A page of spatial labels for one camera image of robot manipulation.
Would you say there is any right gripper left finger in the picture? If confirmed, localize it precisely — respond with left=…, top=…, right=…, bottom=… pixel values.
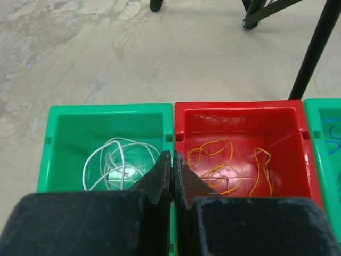
left=1, top=151, right=171, bottom=255

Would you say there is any green bin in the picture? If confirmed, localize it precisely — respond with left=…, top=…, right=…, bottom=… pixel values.
left=36, top=103, right=176, bottom=256
left=303, top=98, right=340, bottom=241

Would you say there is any black music stand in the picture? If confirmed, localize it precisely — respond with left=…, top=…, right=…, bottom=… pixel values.
left=149, top=0, right=341, bottom=101

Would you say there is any red bin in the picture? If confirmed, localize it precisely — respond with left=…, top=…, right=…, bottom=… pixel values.
left=175, top=100, right=323, bottom=205

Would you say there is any white cable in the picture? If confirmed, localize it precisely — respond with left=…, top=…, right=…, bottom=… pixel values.
left=82, top=137, right=157, bottom=191

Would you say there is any blue cable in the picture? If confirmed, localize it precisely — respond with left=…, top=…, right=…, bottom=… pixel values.
left=321, top=119, right=341, bottom=193

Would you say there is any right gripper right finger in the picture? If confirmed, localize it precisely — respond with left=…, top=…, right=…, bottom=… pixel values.
left=173, top=152, right=340, bottom=255

